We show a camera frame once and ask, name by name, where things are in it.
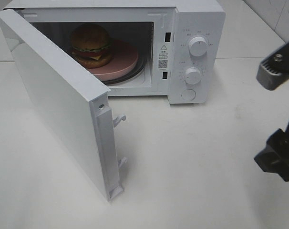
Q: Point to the white upper power knob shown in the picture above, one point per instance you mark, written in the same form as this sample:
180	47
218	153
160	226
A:
198	45

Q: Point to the toy hamburger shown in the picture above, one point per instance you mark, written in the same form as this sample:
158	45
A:
91	45

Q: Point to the white lower timer knob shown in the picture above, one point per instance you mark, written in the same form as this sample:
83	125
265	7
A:
193	75

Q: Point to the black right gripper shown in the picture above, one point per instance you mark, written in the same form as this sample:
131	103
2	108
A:
274	69

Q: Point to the white microwave door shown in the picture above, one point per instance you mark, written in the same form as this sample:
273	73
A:
72	102

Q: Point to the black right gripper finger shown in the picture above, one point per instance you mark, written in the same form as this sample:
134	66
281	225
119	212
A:
274	158

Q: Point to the pink round plate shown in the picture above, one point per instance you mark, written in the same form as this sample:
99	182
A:
125	57

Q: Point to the white microwave oven body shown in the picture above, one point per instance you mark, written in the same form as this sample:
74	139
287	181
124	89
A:
160	29

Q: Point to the round white door-release button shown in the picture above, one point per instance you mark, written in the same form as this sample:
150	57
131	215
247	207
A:
188	95

